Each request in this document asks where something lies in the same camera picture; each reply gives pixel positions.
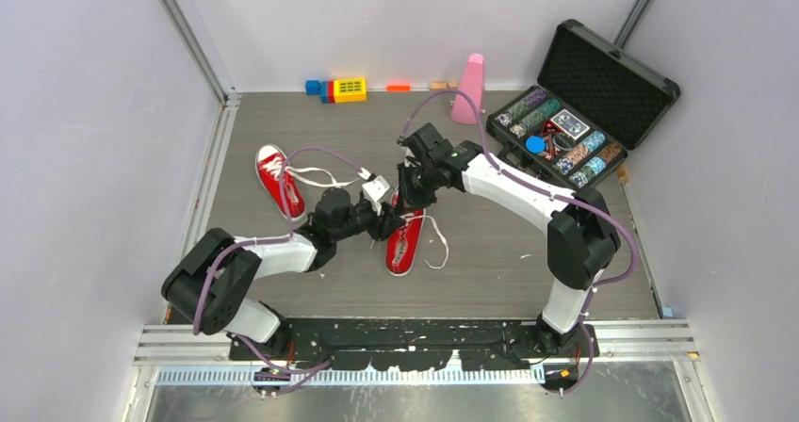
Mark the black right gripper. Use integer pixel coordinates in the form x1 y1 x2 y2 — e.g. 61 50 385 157
396 162 440 218

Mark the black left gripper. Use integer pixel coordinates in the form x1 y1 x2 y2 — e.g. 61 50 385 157
332 198 404 242

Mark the white shoelace of sneaker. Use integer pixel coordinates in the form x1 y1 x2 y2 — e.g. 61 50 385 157
383 213 450 276
260 155 364 189

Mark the red canvas sneaker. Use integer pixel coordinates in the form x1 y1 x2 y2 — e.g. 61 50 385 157
385 209 426 277
255 144 306 221

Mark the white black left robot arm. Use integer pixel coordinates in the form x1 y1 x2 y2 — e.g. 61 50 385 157
161 182 404 360

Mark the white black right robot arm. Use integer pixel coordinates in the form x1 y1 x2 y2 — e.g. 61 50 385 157
397 123 620 357

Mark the orange flat block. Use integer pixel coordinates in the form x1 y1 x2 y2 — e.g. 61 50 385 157
385 84 411 92

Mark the pink metronome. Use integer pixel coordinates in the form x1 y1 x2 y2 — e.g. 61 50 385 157
450 54 485 124

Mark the blue round dealer chip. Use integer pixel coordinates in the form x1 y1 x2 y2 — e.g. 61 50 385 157
525 136 547 154

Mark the yellow toy block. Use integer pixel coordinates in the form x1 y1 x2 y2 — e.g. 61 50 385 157
332 77 367 104

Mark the playing card deck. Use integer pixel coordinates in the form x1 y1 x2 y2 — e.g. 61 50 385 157
549 108 592 144

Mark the blue toy cube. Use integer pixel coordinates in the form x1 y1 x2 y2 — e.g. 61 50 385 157
304 79 322 96

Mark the black poker chip case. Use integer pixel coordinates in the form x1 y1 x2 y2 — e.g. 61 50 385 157
486 19 681 190

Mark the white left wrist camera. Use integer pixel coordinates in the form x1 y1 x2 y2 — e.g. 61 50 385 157
359 168 393 216

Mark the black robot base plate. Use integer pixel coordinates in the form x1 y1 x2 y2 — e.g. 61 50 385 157
229 318 599 372

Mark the aluminium frame rail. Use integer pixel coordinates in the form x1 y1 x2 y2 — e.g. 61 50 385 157
134 320 700 388

